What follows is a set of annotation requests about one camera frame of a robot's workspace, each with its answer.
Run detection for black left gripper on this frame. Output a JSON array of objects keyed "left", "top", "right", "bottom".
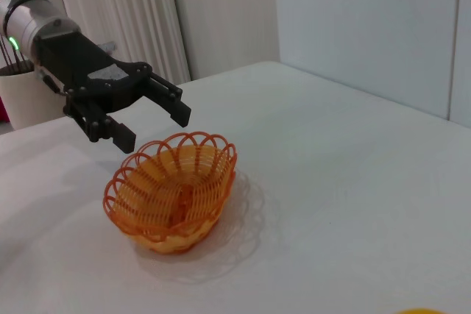
[{"left": 33, "top": 29, "right": 193, "bottom": 154}]

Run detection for orange plastic wire basket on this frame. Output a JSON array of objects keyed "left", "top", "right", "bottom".
[{"left": 102, "top": 130, "right": 238, "bottom": 256}]

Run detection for white ribbed curtain panel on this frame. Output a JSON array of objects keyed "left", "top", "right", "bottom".
[{"left": 53, "top": 0, "right": 192, "bottom": 85}]

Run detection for white cylindrical container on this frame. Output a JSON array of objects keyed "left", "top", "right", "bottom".
[{"left": 0, "top": 65, "right": 71, "bottom": 132}]

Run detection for dark thin reed sticks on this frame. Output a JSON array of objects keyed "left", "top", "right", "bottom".
[{"left": 0, "top": 32, "right": 36, "bottom": 74}]

